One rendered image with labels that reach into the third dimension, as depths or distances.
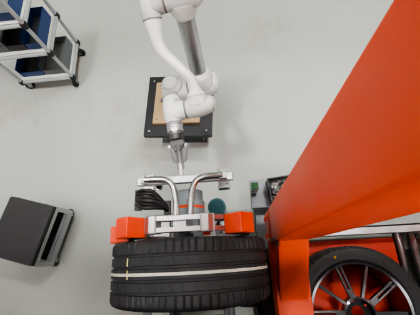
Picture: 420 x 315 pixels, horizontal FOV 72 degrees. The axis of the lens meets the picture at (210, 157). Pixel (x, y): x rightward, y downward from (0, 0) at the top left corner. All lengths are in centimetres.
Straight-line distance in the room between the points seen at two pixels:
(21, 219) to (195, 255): 157
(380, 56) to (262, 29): 264
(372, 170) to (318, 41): 260
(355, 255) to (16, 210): 214
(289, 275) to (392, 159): 117
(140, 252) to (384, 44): 95
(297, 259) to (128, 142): 168
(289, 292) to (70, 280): 162
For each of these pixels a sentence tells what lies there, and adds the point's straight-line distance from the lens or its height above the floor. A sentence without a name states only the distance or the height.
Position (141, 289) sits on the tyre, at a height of 116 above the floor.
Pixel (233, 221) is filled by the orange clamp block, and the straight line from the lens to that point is 110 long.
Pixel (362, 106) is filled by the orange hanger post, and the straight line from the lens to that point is 39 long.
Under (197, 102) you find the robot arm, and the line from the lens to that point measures 155.
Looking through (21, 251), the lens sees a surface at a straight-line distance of 233.
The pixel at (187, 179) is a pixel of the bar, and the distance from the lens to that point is 128.
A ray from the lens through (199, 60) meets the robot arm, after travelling 185.
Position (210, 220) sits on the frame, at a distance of 110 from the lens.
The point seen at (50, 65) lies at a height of 19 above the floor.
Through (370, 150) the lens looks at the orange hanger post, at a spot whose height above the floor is 187.
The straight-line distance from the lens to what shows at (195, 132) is 209.
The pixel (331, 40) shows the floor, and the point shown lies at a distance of 297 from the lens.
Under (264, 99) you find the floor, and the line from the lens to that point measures 254.
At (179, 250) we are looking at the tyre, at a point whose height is 118.
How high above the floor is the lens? 220
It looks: 70 degrees down
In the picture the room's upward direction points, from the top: 17 degrees counter-clockwise
